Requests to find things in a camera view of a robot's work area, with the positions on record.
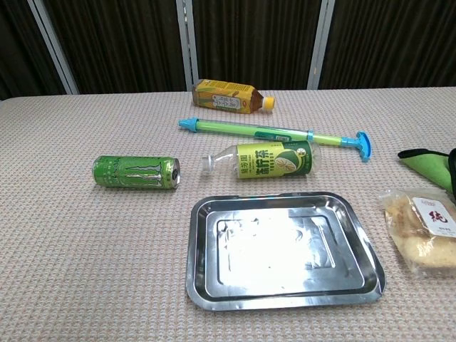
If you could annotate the packaged snack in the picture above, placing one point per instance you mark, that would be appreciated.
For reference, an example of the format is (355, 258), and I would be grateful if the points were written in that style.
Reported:
(409, 246)

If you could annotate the stainless steel tray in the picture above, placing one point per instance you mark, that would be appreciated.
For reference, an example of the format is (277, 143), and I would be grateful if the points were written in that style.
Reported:
(285, 249)

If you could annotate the green label clear plastic bottle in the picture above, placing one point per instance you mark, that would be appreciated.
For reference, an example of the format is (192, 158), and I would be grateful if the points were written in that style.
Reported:
(270, 160)

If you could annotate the green blue toy water pump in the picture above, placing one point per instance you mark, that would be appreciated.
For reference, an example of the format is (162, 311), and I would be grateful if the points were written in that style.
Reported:
(228, 127)

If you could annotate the yellow label tea bottle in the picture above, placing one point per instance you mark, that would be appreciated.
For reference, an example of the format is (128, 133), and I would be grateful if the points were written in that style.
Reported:
(221, 96)

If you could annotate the green energy drink can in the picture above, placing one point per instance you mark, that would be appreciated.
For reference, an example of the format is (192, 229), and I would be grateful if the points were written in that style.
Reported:
(132, 172)

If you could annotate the beige woven tablecloth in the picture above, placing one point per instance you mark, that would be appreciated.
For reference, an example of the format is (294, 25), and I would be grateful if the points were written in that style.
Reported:
(89, 249)

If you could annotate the green cloth with black trim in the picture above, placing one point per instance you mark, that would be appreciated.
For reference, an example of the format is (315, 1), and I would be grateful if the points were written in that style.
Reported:
(427, 167)

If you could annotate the grey aluminium frame post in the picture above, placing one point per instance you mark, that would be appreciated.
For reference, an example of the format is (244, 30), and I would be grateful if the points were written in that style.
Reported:
(187, 46)
(51, 42)
(320, 46)

